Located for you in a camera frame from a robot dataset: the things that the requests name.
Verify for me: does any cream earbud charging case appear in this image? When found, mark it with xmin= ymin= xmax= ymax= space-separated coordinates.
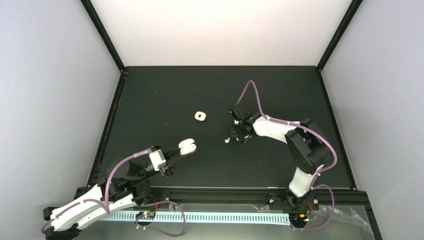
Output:
xmin=178 ymin=138 xmax=197 ymax=156

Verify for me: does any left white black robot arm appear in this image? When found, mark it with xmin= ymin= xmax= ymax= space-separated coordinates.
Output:
xmin=40 ymin=142 xmax=197 ymax=240

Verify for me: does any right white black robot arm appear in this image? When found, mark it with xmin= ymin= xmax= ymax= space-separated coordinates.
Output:
xmin=228 ymin=107 xmax=337 ymax=210

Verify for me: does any small circuit board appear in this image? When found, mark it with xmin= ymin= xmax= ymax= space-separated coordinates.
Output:
xmin=135 ymin=210 xmax=156 ymax=221

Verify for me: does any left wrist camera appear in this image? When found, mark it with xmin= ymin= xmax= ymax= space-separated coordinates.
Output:
xmin=148 ymin=149 xmax=167 ymax=172

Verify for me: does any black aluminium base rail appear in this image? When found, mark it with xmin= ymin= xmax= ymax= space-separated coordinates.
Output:
xmin=149 ymin=187 xmax=372 ymax=212

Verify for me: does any white slotted cable duct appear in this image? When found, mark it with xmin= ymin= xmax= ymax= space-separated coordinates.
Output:
xmin=101 ymin=210 xmax=290 ymax=226

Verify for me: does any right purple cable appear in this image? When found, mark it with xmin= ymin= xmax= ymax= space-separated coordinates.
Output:
xmin=235 ymin=80 xmax=339 ymax=232

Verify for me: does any left frame post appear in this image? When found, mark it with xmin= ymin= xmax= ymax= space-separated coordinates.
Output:
xmin=80 ymin=0 xmax=126 ymax=72

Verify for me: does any frame post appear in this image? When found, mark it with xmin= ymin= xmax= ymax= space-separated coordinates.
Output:
xmin=80 ymin=0 xmax=126 ymax=72
xmin=316 ymin=0 xmax=363 ymax=73

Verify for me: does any right frame post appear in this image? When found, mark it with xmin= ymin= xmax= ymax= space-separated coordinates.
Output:
xmin=316 ymin=0 xmax=363 ymax=73

